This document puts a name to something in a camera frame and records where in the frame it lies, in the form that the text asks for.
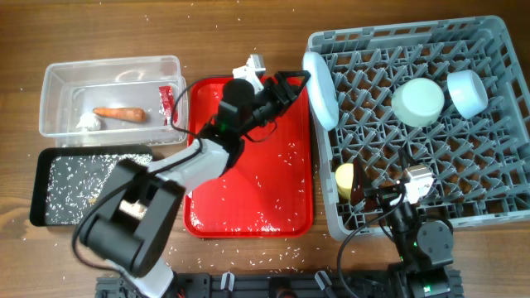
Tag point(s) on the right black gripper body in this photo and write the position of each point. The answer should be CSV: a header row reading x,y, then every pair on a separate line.
x,y
382,193

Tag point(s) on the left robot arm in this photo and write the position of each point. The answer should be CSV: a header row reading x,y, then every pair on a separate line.
x,y
131,221

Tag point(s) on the red plastic tray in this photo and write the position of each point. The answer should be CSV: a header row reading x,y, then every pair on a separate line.
x,y
268,193

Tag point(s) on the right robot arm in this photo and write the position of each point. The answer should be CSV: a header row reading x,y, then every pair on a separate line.
x,y
424,242

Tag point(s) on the grey dishwasher rack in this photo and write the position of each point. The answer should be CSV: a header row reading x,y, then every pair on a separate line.
x,y
481,164

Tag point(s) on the small light blue bowl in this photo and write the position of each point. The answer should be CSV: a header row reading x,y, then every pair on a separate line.
x,y
467,93

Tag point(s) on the white tissue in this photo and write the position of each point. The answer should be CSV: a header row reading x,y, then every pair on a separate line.
x,y
89,122

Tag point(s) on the brown chicken bone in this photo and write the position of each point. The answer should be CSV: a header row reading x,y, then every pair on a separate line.
x,y
135,115

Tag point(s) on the rice and peanuts leftovers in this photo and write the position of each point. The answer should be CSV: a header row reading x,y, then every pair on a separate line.
x,y
75,183

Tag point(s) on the red snack wrapper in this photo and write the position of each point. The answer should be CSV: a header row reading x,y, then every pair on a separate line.
x,y
168,105

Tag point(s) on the light green bowl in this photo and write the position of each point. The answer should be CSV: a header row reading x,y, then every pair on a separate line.
x,y
418,103

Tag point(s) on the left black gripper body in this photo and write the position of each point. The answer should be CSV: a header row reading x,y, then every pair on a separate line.
x,y
267,103

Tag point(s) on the black plastic bin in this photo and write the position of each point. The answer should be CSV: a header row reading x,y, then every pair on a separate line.
x,y
36,215

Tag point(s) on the yellow plastic cup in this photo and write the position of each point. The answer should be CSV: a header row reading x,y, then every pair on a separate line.
x,y
344,176

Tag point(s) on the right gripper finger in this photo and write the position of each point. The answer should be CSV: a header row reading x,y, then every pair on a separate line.
x,y
362,205
361,182

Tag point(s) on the clear plastic bin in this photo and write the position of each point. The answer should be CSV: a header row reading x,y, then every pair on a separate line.
x,y
72,88

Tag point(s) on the light blue plate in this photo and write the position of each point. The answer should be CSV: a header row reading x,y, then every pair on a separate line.
x,y
321,90

